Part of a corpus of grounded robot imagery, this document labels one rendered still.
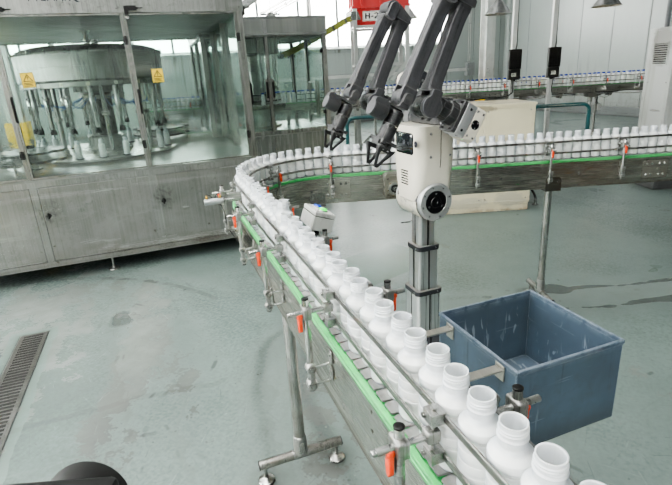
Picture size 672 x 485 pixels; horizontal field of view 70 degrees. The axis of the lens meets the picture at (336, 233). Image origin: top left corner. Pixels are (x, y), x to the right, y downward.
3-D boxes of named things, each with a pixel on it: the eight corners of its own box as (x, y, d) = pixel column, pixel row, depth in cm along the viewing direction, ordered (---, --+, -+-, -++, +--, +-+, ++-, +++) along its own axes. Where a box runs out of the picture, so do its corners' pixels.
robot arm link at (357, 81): (403, 5, 197) (391, 9, 207) (392, -2, 195) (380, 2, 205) (359, 103, 202) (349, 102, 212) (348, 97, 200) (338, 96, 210)
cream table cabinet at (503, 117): (508, 196, 604) (514, 98, 567) (529, 209, 545) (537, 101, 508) (421, 202, 601) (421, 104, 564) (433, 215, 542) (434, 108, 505)
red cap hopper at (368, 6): (357, 172, 800) (349, -14, 712) (354, 164, 869) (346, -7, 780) (412, 168, 803) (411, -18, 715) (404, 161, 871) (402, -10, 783)
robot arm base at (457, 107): (455, 100, 178) (441, 130, 180) (439, 90, 175) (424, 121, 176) (469, 101, 170) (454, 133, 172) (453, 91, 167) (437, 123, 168)
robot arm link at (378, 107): (415, 95, 162) (403, 94, 170) (388, 80, 157) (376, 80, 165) (400, 128, 164) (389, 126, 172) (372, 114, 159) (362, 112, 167)
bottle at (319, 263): (314, 300, 131) (309, 243, 126) (336, 298, 131) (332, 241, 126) (316, 311, 125) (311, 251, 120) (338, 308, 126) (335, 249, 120)
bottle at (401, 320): (406, 408, 87) (405, 327, 82) (380, 394, 91) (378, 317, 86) (425, 392, 91) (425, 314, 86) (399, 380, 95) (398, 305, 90)
